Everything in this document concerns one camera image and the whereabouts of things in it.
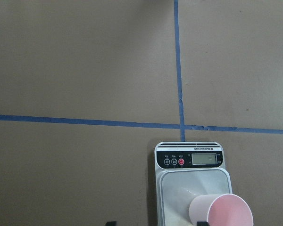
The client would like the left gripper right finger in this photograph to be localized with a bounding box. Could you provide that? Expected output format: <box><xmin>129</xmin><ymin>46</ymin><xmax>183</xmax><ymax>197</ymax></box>
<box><xmin>197</xmin><ymin>221</ymin><xmax>208</xmax><ymax>226</ymax></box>

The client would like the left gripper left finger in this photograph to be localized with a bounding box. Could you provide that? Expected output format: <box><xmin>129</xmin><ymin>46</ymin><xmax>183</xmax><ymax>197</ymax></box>
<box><xmin>105</xmin><ymin>221</ymin><xmax>117</xmax><ymax>226</ymax></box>

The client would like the white digital kitchen scale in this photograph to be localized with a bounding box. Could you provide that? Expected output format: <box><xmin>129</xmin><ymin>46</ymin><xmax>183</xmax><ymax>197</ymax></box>
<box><xmin>154</xmin><ymin>141</ymin><xmax>232</xmax><ymax>226</ymax></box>

